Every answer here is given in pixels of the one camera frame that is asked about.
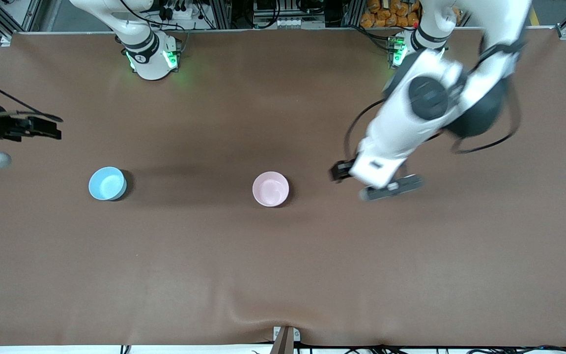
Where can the pink bowl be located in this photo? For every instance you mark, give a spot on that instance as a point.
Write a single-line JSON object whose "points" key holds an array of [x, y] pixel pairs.
{"points": [[270, 189]]}

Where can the grey table edge bracket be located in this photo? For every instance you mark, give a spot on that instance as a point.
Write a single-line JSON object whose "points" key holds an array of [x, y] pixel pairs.
{"points": [[286, 339]]}

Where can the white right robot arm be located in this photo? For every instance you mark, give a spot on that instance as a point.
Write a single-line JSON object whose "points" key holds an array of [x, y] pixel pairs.
{"points": [[150, 64]]}

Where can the white power strip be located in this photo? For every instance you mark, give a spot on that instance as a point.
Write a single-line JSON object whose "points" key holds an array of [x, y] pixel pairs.
{"points": [[283, 22]]}

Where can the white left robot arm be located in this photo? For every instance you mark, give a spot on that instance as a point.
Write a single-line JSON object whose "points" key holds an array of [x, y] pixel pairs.
{"points": [[428, 98]]}

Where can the light blue bowl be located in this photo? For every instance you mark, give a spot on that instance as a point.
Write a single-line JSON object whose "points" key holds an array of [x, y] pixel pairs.
{"points": [[107, 183]]}

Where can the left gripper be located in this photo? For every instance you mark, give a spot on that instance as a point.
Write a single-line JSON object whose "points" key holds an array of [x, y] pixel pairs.
{"points": [[342, 170]]}

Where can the brown table mat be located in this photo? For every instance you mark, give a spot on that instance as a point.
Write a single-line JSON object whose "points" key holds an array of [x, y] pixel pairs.
{"points": [[283, 270]]}

